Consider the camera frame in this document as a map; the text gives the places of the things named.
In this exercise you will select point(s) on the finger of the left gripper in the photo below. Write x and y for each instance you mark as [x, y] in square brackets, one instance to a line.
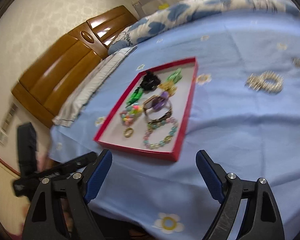
[68, 167]

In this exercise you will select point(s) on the wooden headboard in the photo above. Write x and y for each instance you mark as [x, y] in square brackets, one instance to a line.
[49, 81]

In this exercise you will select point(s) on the yellow hair claw clip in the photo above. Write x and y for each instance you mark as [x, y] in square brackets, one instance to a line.
[168, 86]

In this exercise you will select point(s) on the black scrunchie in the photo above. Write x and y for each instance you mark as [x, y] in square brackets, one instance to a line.
[150, 82]

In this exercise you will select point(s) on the mesh band wristwatch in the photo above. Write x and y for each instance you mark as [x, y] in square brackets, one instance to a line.
[155, 104]

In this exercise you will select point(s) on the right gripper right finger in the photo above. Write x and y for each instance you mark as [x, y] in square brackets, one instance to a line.
[261, 219]

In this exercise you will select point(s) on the red jewelry tray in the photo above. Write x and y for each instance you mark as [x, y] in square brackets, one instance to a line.
[151, 116]

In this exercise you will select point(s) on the blue floral bed sheet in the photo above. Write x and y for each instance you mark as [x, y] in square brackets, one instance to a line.
[245, 114]

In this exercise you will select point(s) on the clear hair comb with beads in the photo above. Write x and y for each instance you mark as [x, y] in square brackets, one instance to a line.
[134, 110]

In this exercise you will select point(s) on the wall switch panel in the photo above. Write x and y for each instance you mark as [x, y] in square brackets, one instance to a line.
[5, 125]

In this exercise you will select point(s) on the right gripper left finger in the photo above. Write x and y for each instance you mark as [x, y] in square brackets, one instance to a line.
[45, 218]

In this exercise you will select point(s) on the blue heart patterned duvet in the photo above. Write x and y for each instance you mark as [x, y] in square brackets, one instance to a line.
[192, 10]

